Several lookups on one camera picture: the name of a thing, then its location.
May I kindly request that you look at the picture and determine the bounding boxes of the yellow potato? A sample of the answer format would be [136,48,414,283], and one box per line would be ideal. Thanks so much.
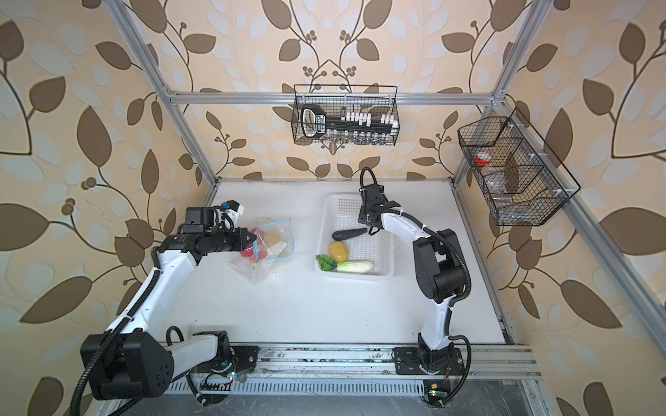
[264,232,282,247]
[329,241,350,263]

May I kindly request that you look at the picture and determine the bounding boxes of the red apple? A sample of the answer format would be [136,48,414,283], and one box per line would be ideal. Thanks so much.
[241,228,268,263]

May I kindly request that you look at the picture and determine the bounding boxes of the clear zip top bag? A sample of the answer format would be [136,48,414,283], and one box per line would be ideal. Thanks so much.
[229,218,295,284]

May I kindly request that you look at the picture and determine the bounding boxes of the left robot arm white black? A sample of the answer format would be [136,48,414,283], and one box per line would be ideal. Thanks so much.
[69,200,257,415]

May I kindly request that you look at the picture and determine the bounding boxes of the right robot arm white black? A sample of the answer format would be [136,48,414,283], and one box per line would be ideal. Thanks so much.
[358,167,472,373]

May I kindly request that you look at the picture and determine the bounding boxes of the white plastic perforated basket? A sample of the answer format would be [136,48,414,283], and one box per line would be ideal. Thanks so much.
[314,193,395,281]

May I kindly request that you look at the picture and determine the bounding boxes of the dark purple eggplant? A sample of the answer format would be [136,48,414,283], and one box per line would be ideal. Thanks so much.
[331,227,369,242]

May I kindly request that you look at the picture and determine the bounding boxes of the white radish green leaves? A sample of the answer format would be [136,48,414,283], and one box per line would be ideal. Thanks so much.
[316,255,374,275]

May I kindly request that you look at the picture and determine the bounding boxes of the black white tool in basket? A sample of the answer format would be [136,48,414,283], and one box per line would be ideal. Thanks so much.
[291,103,401,141]

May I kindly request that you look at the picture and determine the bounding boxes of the red capped bottle in basket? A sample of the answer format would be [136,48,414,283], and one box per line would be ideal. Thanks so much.
[475,152,493,170]

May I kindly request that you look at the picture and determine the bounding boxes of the black wire basket back wall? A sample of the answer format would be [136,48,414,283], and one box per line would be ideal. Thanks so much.
[291,83,401,147]

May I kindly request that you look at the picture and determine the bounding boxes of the black wire basket wall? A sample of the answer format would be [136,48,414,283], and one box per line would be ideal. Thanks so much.
[291,83,401,147]
[458,109,581,226]

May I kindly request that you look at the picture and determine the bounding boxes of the black wire basket right wall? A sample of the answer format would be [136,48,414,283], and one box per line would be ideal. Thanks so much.
[458,109,581,226]

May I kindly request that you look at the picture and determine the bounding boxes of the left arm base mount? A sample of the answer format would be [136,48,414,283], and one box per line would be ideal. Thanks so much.
[186,345,259,407]

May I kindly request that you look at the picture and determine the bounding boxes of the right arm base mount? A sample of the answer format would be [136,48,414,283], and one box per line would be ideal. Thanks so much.
[391,344,471,408]

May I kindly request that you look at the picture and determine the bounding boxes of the aluminium frame rail front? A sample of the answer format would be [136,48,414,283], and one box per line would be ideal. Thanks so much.
[111,341,542,381]

